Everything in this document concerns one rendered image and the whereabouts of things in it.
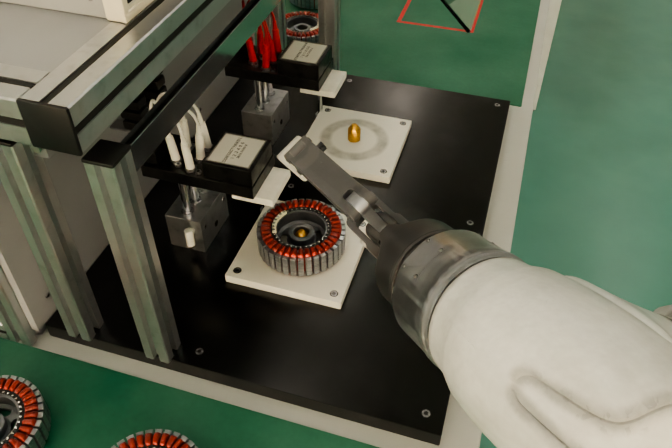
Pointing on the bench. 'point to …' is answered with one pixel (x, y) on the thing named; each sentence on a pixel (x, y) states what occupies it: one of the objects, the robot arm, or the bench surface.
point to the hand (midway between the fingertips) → (336, 196)
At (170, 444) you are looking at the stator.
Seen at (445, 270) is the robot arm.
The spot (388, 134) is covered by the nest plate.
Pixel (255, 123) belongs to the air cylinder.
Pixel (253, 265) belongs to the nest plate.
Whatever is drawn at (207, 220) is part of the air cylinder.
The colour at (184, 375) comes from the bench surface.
